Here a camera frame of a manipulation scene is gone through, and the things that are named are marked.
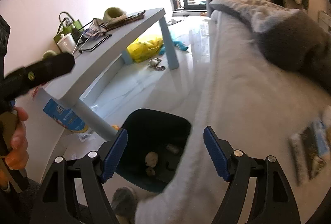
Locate white lidded mug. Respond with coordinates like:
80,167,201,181
57,33,76,54

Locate green slipper far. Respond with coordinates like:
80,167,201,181
103,7,127,24

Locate yellow plastic bag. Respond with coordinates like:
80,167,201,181
126,36,164,63

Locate dark grey fleece blanket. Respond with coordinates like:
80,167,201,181
210,0,330,92

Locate light blue low table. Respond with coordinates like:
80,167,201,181
44,8,179,140

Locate blue tissue packet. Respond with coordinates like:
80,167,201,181
312,120,330,160

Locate green slipper near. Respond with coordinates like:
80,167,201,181
43,50,57,59

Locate grey fuzzy slipper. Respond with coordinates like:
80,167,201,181
111,187,138,223

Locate teal toy on floor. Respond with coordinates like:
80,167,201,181
158,41,188,56

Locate green tote bag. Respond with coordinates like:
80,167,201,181
53,12,84,43

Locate dark wooden sticks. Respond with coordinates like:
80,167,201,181
104,10,146,31

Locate keys on floor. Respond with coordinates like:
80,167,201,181
148,58,166,71

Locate black trash bin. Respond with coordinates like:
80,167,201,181
116,108,192,193

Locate green slipper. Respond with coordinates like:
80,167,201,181
103,7,127,24
43,50,57,59

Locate person's left hand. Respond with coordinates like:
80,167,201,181
4,107,29,170

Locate black wire rack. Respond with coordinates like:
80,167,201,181
71,18,112,55

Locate bed with grey sheet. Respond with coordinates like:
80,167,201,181
135,11,330,223

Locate black snack wrapper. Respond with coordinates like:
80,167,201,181
301,125,326,180

